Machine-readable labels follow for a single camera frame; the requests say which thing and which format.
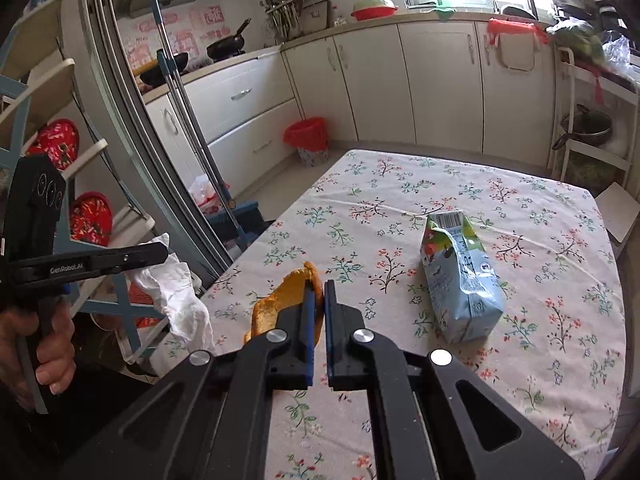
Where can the black frying pan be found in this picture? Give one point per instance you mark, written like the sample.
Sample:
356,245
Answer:
225,49

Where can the floral tablecloth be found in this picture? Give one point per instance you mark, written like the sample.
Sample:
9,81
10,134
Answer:
525,260

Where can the cream kitchen cabinets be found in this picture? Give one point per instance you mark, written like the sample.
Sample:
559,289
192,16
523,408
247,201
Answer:
425,90

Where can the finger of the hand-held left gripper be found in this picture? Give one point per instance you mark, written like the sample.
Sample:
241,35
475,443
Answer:
135,259

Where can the bag of green vegetables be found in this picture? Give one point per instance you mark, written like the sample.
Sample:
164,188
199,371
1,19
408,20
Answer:
577,40

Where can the white tissue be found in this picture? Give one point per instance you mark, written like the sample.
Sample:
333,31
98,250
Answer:
180,305

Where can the red and white plastic bag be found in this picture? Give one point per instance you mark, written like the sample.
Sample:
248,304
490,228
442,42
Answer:
207,192

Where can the blue dustpan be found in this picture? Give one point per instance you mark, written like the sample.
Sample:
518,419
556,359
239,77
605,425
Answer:
240,220

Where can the cardboard piece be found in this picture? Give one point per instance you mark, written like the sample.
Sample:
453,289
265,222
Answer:
617,210

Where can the metal pot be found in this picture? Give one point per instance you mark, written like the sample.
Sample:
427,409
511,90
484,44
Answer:
587,127

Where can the red floral slipper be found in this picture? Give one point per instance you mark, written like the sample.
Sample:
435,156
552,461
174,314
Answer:
57,142
90,217

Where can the red basin with green lid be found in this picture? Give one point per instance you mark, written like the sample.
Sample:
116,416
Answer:
372,9

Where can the teal and cream shoe rack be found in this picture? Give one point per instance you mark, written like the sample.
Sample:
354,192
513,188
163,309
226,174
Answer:
35,75

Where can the pink wall stickers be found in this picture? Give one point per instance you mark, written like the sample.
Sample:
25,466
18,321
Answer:
200,22

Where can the beige countertop box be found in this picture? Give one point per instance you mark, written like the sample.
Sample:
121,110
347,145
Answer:
315,19

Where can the bin with red bag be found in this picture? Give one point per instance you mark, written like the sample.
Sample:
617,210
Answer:
306,135

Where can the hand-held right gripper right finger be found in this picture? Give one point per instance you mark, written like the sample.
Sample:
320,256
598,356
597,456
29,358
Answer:
329,355

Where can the white shelf rack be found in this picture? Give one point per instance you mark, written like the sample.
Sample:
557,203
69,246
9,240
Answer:
565,85

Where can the clear plastic bag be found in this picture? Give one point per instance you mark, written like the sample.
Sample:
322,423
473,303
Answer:
617,50

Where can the utensil rack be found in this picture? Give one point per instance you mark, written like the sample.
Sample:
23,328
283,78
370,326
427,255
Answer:
280,15

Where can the blue green milk carton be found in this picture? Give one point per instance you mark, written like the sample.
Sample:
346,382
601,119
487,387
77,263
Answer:
460,290

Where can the person's left hand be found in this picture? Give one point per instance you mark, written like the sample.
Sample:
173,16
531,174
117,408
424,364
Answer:
57,355

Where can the mop with blue clip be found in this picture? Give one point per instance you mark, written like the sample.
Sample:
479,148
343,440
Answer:
192,115

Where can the black wok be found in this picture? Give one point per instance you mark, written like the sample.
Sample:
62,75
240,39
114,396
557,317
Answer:
162,72

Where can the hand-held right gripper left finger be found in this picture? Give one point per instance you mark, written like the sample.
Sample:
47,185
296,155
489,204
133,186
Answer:
309,340

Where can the orange peel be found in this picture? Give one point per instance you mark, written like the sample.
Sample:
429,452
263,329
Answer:
280,300

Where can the red tassel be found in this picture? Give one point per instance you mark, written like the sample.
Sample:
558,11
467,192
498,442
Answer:
598,90

